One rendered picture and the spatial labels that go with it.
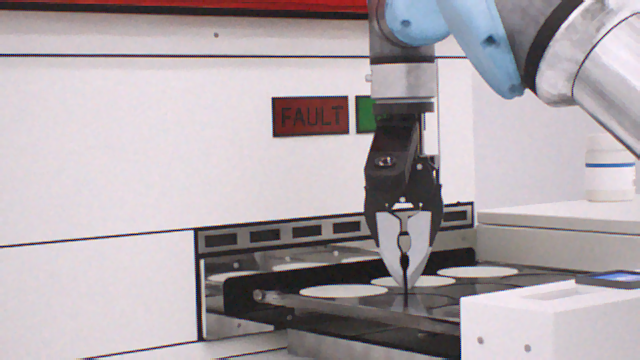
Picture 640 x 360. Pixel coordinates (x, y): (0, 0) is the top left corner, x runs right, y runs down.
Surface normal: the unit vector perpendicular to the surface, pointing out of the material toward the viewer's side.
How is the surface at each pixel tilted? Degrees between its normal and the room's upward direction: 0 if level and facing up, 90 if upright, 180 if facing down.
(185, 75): 90
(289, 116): 90
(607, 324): 90
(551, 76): 133
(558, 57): 121
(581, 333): 90
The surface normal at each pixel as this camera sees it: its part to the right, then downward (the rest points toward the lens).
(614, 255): -0.79, 0.05
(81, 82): 0.62, 0.03
